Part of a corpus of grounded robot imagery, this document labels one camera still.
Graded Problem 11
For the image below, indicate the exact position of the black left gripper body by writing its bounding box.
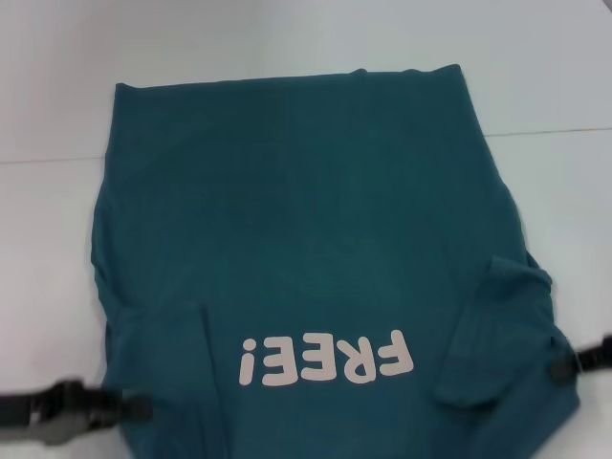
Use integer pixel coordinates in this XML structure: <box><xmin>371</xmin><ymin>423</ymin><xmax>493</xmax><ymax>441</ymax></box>
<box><xmin>0</xmin><ymin>377</ymin><xmax>123</xmax><ymax>446</ymax></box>

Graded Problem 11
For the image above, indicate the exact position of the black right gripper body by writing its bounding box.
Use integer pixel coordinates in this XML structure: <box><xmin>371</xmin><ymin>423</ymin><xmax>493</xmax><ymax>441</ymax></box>
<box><xmin>576</xmin><ymin>334</ymin><xmax>612</xmax><ymax>374</ymax></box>

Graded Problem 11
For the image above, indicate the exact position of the teal T-shirt with FREE print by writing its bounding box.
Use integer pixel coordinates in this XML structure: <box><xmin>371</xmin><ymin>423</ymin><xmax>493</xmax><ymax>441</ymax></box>
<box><xmin>90</xmin><ymin>62</ymin><xmax>582</xmax><ymax>459</ymax></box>

